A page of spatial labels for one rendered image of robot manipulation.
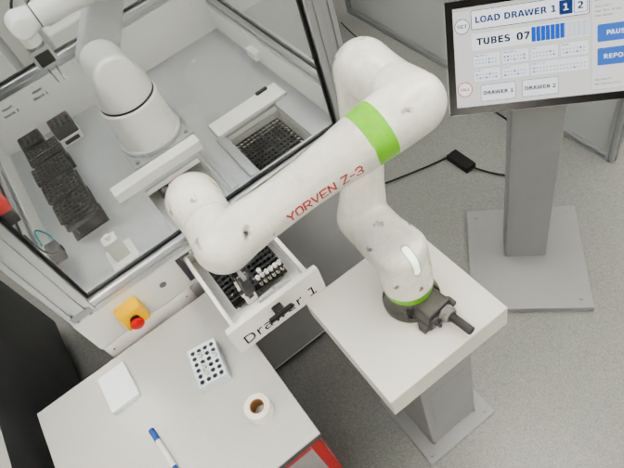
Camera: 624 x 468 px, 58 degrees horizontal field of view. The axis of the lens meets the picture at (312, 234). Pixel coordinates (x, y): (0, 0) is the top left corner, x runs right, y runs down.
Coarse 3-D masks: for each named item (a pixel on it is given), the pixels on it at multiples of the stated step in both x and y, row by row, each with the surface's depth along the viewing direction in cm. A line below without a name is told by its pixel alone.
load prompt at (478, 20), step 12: (540, 0) 149; (552, 0) 149; (564, 0) 148; (576, 0) 147; (588, 0) 147; (480, 12) 154; (492, 12) 153; (504, 12) 152; (516, 12) 151; (528, 12) 151; (540, 12) 150; (552, 12) 149; (564, 12) 149; (576, 12) 148; (588, 12) 147; (480, 24) 154; (492, 24) 154; (504, 24) 153
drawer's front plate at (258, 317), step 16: (304, 272) 147; (288, 288) 145; (304, 288) 149; (320, 288) 153; (272, 304) 145; (288, 304) 149; (304, 304) 153; (240, 320) 143; (256, 320) 145; (240, 336) 145; (256, 336) 149; (240, 352) 149
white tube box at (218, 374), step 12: (192, 348) 157; (204, 348) 158; (216, 348) 155; (192, 360) 155; (204, 360) 155; (216, 360) 154; (216, 372) 151; (228, 372) 153; (204, 384) 150; (216, 384) 152
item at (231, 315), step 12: (276, 240) 160; (276, 252) 165; (288, 252) 157; (192, 264) 170; (288, 264) 161; (300, 264) 153; (204, 276) 166; (204, 288) 156; (216, 288) 163; (216, 300) 153; (228, 300) 159; (228, 312) 157; (240, 312) 156; (228, 324) 147
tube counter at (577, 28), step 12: (552, 24) 150; (564, 24) 149; (576, 24) 149; (588, 24) 148; (516, 36) 153; (528, 36) 152; (540, 36) 152; (552, 36) 151; (564, 36) 150; (576, 36) 149
